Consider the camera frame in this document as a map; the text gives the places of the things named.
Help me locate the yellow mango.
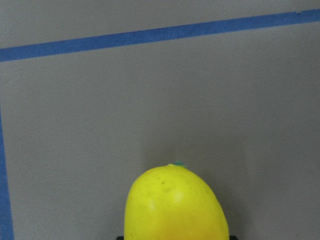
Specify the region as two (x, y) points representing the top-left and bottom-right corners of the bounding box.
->
(123, 164), (230, 240)

